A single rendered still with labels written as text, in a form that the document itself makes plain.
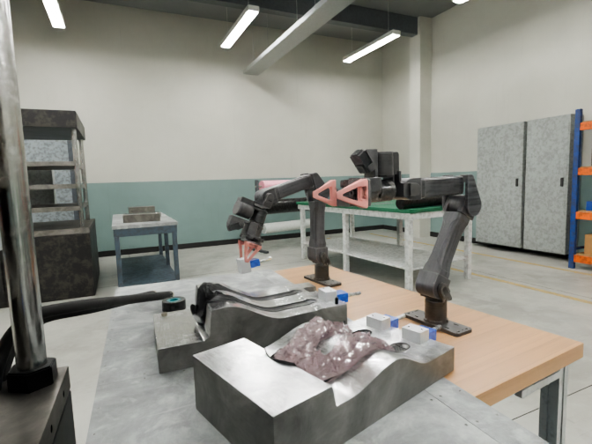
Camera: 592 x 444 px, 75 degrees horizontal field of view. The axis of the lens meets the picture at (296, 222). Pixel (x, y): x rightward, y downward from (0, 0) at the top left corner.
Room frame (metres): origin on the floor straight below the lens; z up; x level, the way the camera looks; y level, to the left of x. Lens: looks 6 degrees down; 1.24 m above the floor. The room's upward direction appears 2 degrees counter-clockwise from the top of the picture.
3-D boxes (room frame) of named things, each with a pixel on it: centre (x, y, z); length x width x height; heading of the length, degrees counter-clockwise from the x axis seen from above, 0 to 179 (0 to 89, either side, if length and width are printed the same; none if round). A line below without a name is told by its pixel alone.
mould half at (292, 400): (0.76, -0.07, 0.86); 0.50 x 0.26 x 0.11; 130
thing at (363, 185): (0.90, -0.13, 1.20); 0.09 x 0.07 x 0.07; 120
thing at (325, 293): (1.11, -0.13, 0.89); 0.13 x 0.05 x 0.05; 112
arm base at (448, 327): (1.10, -0.41, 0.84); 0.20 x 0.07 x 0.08; 30
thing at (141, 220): (5.19, 2.11, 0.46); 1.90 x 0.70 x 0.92; 25
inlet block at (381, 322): (0.98, -0.24, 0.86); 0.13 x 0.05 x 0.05; 130
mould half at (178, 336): (1.06, 0.15, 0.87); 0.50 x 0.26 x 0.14; 112
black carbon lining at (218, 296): (1.05, 0.13, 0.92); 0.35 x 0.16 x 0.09; 112
